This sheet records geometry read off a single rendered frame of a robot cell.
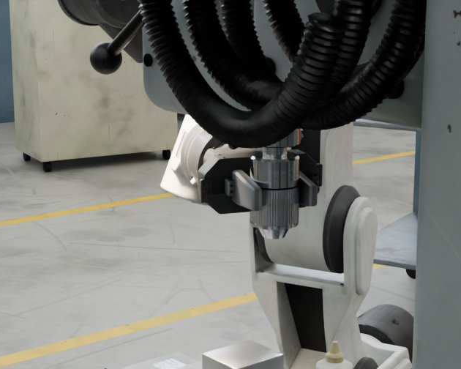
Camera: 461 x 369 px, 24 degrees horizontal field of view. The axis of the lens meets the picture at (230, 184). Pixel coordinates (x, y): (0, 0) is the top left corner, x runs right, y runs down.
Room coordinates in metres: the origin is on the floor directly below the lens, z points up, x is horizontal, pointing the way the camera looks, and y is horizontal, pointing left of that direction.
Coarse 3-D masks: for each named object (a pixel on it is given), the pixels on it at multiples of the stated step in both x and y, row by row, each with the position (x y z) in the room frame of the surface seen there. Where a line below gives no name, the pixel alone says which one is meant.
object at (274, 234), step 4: (260, 228) 0.98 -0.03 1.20; (264, 232) 0.98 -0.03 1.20; (268, 232) 0.97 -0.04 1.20; (272, 232) 0.97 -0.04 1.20; (276, 232) 0.97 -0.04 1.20; (280, 232) 0.97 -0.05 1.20; (284, 232) 0.98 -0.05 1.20; (264, 236) 0.98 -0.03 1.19; (268, 236) 0.98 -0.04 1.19; (272, 236) 0.97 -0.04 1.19; (276, 236) 0.97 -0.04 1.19; (280, 236) 0.98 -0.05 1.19; (284, 236) 0.98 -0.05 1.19
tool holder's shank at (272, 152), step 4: (264, 148) 0.98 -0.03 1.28; (268, 148) 0.98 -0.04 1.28; (272, 148) 0.97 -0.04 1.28; (276, 148) 0.97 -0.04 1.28; (280, 148) 0.98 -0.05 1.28; (284, 148) 0.98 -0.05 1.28; (264, 152) 0.98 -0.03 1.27; (268, 152) 0.98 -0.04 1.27; (272, 152) 0.98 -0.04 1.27; (276, 152) 0.97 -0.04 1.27; (280, 152) 0.98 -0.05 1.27; (284, 152) 0.98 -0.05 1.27; (268, 156) 0.98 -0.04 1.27; (272, 156) 0.98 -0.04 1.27; (276, 156) 0.97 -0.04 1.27; (280, 156) 0.98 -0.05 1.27; (284, 156) 0.98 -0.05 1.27
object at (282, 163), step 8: (256, 152) 1.00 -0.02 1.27; (288, 152) 1.00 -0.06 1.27; (256, 160) 0.97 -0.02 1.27; (264, 160) 0.97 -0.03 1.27; (272, 160) 0.96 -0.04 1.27; (280, 160) 0.96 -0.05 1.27; (288, 160) 0.97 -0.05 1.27; (296, 160) 0.97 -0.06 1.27; (256, 168) 0.97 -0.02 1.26; (264, 168) 0.97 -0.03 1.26; (272, 168) 0.96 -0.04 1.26; (280, 168) 0.96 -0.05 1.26; (288, 168) 0.97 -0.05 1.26
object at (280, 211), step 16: (256, 176) 0.97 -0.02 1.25; (272, 176) 0.96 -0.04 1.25; (288, 176) 0.97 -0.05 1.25; (272, 192) 0.96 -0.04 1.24; (288, 192) 0.97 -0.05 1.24; (272, 208) 0.96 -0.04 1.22; (288, 208) 0.97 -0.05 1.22; (256, 224) 0.97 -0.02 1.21; (272, 224) 0.96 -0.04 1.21; (288, 224) 0.97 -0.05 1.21
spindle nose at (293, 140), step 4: (296, 132) 0.97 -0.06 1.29; (288, 136) 0.97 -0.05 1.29; (292, 136) 0.97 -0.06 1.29; (296, 136) 0.97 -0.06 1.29; (284, 140) 0.96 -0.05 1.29; (288, 140) 0.97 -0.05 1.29; (292, 140) 0.97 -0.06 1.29; (296, 140) 0.97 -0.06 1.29; (272, 144) 0.96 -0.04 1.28; (276, 144) 0.96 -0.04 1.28; (280, 144) 0.96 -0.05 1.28; (284, 144) 0.96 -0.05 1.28; (288, 144) 0.97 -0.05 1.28; (292, 144) 0.97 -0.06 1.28; (296, 144) 0.97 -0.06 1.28
